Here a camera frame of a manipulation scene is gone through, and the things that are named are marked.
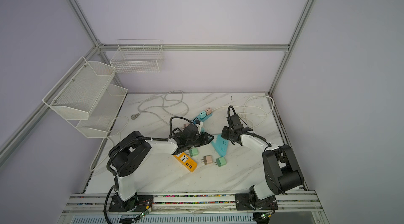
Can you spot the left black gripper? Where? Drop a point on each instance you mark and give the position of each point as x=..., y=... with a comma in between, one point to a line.
x=205, y=140

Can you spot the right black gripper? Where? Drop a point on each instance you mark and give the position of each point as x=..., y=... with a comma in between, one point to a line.
x=223, y=135

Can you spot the green plug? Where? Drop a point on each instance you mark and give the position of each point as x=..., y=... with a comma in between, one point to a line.
x=193, y=152
x=221, y=161

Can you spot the blue power strip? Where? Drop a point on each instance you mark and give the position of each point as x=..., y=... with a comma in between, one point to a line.
x=196, y=119

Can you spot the teal triangular power strip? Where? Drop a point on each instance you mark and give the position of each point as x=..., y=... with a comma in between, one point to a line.
x=220, y=145

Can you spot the teal plug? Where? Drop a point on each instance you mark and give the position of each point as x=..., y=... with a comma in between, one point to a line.
x=202, y=115

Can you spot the orange power strip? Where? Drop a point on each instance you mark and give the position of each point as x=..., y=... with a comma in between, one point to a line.
x=186, y=161

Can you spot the black power strip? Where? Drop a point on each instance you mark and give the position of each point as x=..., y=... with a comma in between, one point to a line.
x=176, y=133

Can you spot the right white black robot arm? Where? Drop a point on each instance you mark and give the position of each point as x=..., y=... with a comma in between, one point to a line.
x=281, y=169

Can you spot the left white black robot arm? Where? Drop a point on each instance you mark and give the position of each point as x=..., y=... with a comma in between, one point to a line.
x=126, y=157

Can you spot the pink plug on blue strip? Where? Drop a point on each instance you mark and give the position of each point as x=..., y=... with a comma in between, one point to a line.
x=208, y=112

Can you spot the lower white mesh shelf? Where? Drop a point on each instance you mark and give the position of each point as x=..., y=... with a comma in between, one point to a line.
x=101, y=119

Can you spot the white mesh shelf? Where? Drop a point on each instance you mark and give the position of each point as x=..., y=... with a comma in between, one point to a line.
x=77, y=94
x=101, y=119

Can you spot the upper white mesh shelf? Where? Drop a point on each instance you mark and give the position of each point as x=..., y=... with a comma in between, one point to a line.
x=77, y=94

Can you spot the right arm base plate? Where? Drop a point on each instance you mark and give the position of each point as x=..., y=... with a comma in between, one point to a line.
x=248, y=201

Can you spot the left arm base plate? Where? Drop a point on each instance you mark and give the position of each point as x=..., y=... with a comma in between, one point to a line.
x=137, y=203

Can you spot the aluminium mounting rail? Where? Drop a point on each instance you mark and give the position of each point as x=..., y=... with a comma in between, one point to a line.
x=198, y=203

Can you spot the white wire basket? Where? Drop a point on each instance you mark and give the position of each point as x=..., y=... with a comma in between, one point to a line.
x=138, y=56

